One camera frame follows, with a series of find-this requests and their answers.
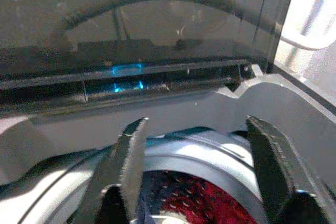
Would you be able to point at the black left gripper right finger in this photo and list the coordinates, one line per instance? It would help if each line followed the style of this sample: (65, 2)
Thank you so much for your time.
(273, 166)

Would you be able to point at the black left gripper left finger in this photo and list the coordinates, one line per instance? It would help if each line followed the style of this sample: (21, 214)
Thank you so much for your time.
(128, 155)

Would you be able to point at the grey top-load washing machine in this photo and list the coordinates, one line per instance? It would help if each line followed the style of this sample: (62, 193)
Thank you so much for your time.
(262, 103)

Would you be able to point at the silver washer drum rim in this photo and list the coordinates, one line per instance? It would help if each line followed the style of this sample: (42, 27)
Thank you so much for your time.
(199, 153)

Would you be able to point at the red knitted garment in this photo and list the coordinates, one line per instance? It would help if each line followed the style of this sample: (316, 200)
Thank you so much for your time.
(210, 200)

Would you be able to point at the white curved bar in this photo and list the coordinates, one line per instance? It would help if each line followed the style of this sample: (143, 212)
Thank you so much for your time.
(302, 43)

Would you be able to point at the dark glass washer lid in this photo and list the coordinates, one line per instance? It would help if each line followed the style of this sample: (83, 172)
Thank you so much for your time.
(131, 24)

